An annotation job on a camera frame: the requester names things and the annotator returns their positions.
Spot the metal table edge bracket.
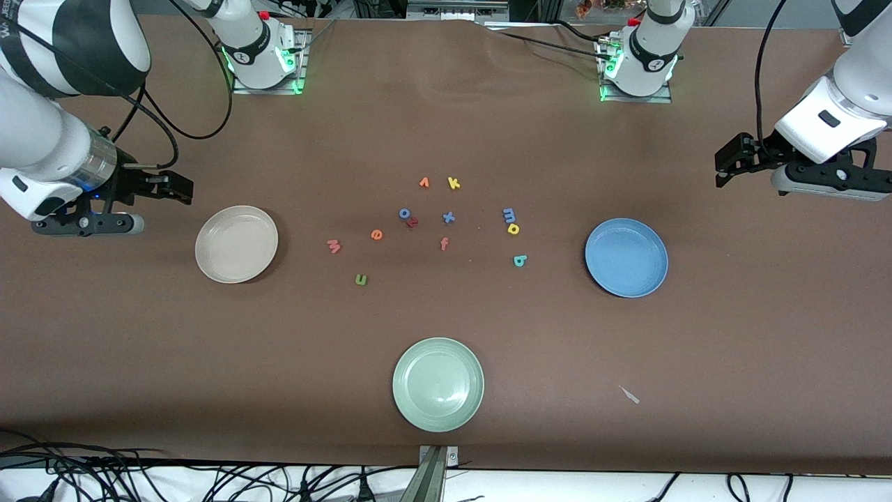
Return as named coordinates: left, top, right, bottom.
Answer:
left=401, top=445, right=461, bottom=502

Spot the blue plate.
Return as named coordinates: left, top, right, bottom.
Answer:
left=584, top=218, right=670, bottom=299

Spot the brown table cover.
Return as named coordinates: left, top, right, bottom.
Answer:
left=0, top=13, right=892, bottom=475

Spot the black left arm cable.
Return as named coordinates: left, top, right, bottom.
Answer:
left=755, top=0, right=792, bottom=158

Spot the beige brown plate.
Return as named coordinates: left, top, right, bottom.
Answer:
left=194, top=205, right=279, bottom=284

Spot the black floor cable tangle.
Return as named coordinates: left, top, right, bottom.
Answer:
left=0, top=429, right=419, bottom=502

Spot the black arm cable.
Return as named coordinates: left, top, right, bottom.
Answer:
left=755, top=0, right=792, bottom=158
left=0, top=0, right=235, bottom=172

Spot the aluminium frame beam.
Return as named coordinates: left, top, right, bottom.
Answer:
left=406, top=0, right=511, bottom=23

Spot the pale green plate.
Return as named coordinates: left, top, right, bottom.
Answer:
left=392, top=337, right=486, bottom=434

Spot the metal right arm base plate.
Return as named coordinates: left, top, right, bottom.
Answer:
left=232, top=29, right=311, bottom=96

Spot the black base power cable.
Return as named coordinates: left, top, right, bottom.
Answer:
left=289, top=20, right=337, bottom=53
left=484, top=28, right=614, bottom=60

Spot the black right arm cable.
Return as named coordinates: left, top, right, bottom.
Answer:
left=0, top=0, right=235, bottom=172

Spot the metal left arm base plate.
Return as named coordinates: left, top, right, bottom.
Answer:
left=599, top=38, right=673, bottom=104

